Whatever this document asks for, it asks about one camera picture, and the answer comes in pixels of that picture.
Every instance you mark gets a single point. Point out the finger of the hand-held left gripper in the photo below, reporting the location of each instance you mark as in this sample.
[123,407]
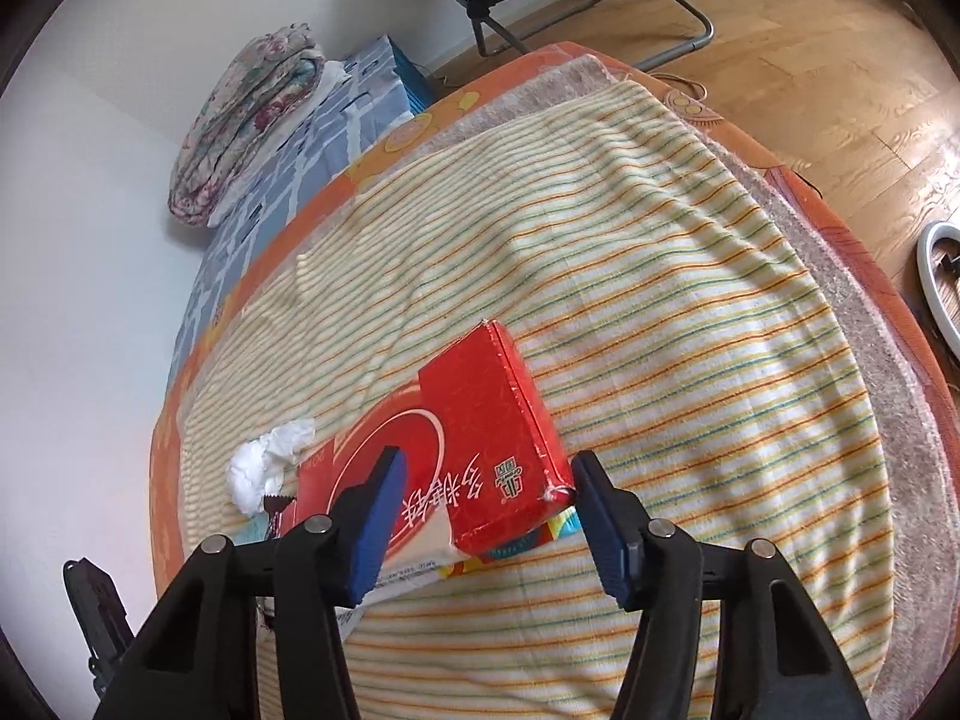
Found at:
[94,615]

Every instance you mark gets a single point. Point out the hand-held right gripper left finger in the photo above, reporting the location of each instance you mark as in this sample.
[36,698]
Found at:
[375,532]

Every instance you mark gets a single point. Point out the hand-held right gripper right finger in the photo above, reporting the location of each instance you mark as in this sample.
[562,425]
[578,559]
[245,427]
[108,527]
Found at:
[606,540]

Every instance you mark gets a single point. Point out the red cardboard box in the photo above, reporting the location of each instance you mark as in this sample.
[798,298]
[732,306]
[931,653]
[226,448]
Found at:
[487,420]

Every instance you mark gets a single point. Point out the white printed packaging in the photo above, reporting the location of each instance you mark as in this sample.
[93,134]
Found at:
[409,583]

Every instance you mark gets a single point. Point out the teal orange packet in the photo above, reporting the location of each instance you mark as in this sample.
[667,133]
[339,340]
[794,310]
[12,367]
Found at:
[529,536]

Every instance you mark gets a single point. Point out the white crumpled tissue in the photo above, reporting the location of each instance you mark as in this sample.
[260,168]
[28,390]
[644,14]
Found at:
[262,465]

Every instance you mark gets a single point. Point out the orange flower bedsheet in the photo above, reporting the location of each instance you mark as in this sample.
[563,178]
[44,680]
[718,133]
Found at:
[169,480]

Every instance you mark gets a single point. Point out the striped yellow blanket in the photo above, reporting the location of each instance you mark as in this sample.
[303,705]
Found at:
[600,277]

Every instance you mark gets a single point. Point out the blue checked sheet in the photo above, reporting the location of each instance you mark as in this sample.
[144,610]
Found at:
[300,157]

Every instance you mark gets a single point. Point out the floral folded quilt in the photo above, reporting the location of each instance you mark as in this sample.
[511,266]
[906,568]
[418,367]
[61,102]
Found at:
[240,112]

